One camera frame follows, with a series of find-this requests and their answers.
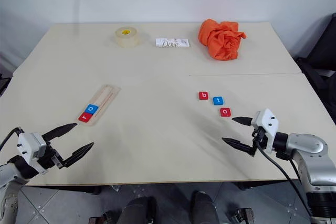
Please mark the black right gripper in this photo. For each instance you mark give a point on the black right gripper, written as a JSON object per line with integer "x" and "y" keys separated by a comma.
{"x": 258, "y": 134}

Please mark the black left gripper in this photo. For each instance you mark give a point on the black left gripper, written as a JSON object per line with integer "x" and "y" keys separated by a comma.
{"x": 50, "y": 158}

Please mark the red o letter block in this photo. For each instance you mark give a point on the red o letter block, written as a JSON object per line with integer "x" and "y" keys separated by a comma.
{"x": 225, "y": 112}

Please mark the red r letter block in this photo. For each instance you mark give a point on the red r letter block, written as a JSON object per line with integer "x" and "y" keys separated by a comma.
{"x": 85, "y": 117}

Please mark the blue t letter block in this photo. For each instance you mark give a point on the blue t letter block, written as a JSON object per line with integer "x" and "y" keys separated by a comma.
{"x": 218, "y": 100}

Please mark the blue o letter block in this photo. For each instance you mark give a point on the blue o letter block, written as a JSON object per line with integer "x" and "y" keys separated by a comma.
{"x": 92, "y": 108}

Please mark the red b letter block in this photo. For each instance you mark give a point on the red b letter block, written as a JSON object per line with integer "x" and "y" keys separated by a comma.
{"x": 203, "y": 95}

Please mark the wooden letter block tray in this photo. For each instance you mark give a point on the wooden letter block tray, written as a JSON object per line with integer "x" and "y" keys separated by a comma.
{"x": 107, "y": 95}

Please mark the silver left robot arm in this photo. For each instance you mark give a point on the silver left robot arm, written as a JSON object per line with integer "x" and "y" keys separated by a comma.
{"x": 6, "y": 175}

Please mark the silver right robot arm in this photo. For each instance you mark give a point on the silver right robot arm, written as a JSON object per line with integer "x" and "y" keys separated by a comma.
{"x": 309, "y": 145}

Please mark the black table foot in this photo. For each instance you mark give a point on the black table foot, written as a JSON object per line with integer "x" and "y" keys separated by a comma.
{"x": 244, "y": 186}

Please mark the dark rounded shape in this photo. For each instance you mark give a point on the dark rounded shape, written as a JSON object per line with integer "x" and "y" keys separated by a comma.
{"x": 203, "y": 208}
{"x": 140, "y": 211}

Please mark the crumpled orange cloth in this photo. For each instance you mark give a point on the crumpled orange cloth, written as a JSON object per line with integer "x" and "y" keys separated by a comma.
{"x": 220, "y": 40}

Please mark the white Dove packet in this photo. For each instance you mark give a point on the white Dove packet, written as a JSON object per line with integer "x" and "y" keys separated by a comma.
{"x": 172, "y": 43}

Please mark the clear tape roll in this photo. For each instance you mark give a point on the clear tape roll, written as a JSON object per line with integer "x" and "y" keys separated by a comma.
{"x": 126, "y": 39}

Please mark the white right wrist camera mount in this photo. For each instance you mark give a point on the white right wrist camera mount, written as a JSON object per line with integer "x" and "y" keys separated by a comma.
{"x": 265, "y": 119}

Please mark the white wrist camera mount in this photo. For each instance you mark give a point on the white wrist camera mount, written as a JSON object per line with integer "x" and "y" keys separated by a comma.
{"x": 29, "y": 142}
{"x": 265, "y": 119}

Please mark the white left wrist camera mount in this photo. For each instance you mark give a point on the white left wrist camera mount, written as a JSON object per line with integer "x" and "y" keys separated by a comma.
{"x": 29, "y": 142}

